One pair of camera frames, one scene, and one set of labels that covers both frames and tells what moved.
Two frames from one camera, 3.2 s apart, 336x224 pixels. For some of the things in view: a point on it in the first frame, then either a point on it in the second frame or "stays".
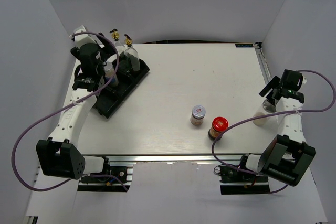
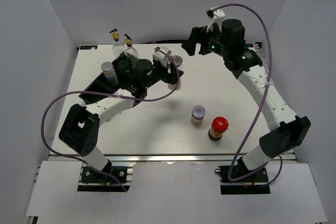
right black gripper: (272, 84) to (198, 35)
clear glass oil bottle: (120, 47) stays
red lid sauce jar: (219, 124) stays
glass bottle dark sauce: (132, 55) stays
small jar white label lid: (198, 114) stays
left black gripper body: (103, 58) to (159, 73)
